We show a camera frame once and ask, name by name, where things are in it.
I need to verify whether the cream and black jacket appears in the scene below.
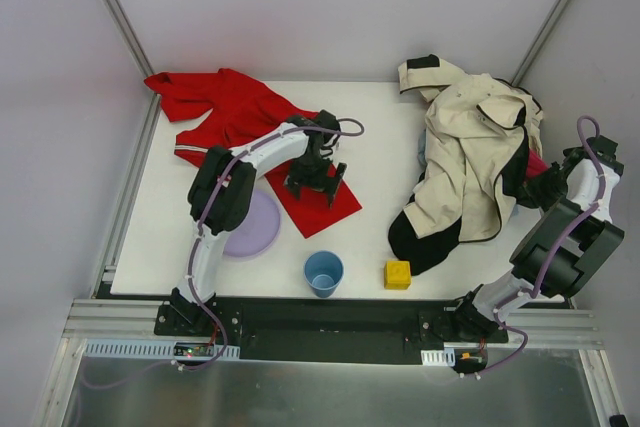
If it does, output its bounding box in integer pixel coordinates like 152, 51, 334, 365
398, 55, 543, 243

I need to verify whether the blue plastic cup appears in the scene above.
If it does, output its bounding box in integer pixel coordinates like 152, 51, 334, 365
303, 251, 344, 299

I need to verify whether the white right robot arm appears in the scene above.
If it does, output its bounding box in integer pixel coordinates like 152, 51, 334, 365
450, 149, 624, 342

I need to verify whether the purple plastic plate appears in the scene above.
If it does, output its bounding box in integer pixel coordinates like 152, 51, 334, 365
224, 190, 281, 259

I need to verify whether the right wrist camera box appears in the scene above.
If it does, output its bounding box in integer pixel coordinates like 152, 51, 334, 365
587, 134, 624, 176

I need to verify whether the magenta pink cloth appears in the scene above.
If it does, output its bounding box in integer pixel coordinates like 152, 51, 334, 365
525, 150, 549, 181

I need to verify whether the yellow toy cube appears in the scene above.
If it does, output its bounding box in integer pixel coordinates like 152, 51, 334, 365
384, 260, 412, 290

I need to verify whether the aluminium frame post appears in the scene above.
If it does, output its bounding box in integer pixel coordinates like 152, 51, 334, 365
510, 0, 574, 86
75, 0, 162, 93

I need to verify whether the aluminium front rail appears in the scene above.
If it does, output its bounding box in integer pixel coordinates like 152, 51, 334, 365
63, 297, 604, 350

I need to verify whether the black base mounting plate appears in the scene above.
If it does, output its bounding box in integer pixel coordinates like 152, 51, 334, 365
154, 297, 508, 365

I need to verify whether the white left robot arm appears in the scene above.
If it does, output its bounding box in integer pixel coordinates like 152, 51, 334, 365
169, 110, 346, 333

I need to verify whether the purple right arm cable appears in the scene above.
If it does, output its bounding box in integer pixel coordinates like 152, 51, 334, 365
452, 115, 609, 381

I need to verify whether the left aluminium frame post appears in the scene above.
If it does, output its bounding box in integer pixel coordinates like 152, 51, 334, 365
75, 0, 162, 93

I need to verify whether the right aluminium frame post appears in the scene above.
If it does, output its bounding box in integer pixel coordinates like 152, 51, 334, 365
510, 0, 574, 86

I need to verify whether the red cloth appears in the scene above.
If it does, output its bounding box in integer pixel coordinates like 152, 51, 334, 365
144, 68, 361, 238

